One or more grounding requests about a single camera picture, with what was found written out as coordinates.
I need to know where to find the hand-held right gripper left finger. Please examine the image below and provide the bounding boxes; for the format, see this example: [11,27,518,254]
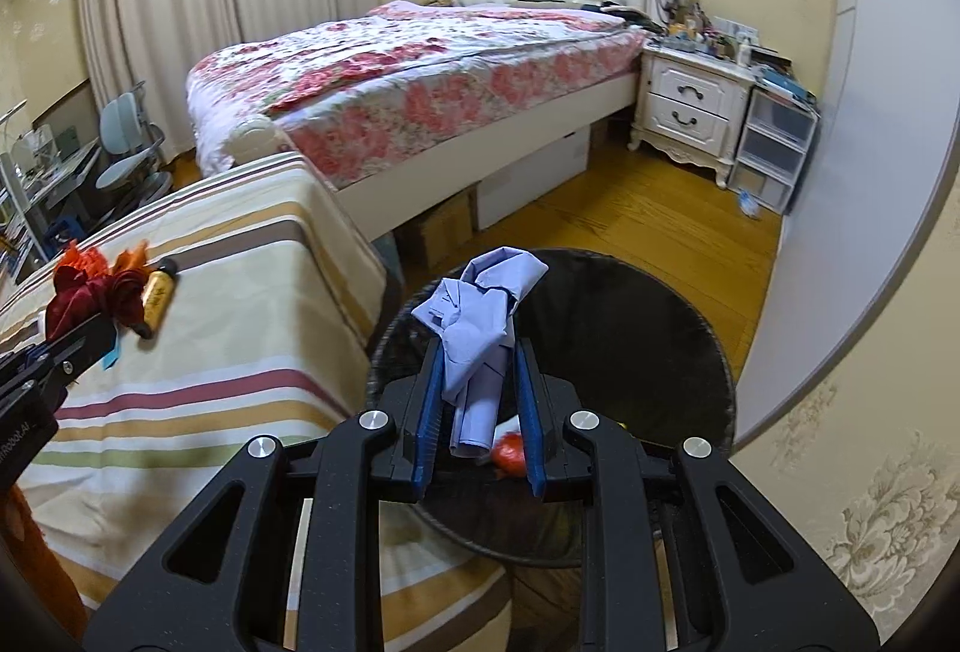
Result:
[82,337,451,652]

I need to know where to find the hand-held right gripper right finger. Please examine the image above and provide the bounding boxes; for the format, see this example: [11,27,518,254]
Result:
[514,337,882,652]

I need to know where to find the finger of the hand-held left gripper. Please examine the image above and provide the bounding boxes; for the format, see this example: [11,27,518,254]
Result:
[0,311,115,413]

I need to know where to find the red orange wrapper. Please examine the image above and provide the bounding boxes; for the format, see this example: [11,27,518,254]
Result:
[491,431,530,477]

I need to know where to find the orange foam fruit net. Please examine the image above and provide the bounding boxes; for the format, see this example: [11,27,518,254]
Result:
[56,241,113,282]

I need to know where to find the light blue cloth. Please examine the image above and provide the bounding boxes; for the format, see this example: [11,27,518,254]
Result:
[411,247,550,459]

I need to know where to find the gold bottle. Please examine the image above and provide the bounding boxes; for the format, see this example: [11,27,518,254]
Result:
[135,258,179,339]

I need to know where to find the black lined trash bin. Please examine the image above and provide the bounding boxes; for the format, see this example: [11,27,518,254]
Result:
[366,247,740,652]

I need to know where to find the orange cloth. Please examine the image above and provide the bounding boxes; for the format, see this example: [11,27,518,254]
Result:
[0,483,89,642]

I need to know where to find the cluttered desk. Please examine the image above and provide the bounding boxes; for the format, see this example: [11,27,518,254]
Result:
[0,127,102,278]

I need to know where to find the cardboard box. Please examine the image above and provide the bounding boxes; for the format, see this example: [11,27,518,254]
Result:
[397,187,481,271]

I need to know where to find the striped tablecloth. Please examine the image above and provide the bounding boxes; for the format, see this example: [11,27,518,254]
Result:
[0,153,511,652]

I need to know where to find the light blue desk chair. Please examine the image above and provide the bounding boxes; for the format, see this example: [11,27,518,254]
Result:
[94,89,173,207]

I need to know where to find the white storage box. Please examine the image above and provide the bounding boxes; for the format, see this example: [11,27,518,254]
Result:
[476,128,591,232]

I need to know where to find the floral quilt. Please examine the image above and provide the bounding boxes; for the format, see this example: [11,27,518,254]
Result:
[186,0,653,188]

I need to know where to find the white nightstand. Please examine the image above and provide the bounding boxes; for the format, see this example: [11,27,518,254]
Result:
[628,48,755,188]

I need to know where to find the beige curtains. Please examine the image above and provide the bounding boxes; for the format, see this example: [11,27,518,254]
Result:
[71,0,380,166]

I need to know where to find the clear plastic drawer unit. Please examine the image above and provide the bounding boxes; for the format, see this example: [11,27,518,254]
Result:
[731,86,818,214]

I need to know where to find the cluster of small bottles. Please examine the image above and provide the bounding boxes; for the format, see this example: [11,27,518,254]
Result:
[656,0,758,64]

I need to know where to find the stack of books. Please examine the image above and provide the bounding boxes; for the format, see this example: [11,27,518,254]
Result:
[750,44,822,113]

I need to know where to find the white sliding wardrobe door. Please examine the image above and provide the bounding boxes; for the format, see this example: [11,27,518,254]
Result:
[731,0,960,454]

